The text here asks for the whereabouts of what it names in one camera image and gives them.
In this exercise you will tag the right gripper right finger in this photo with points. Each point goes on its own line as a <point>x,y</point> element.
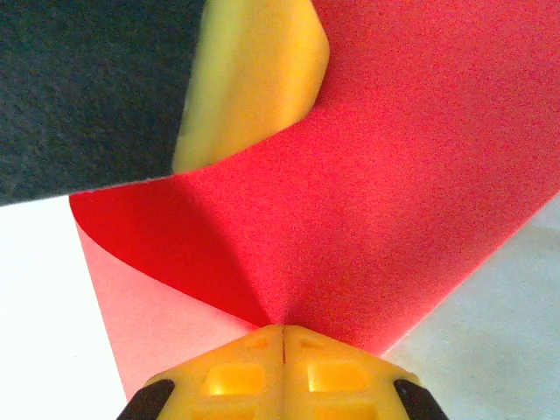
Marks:
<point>337,385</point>

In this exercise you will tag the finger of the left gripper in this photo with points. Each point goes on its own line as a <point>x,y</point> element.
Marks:
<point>262,65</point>

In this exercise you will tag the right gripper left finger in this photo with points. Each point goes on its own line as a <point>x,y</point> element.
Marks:
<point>232,385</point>

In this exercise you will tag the red square paper sheet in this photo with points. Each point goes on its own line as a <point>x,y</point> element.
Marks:
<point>394,175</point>

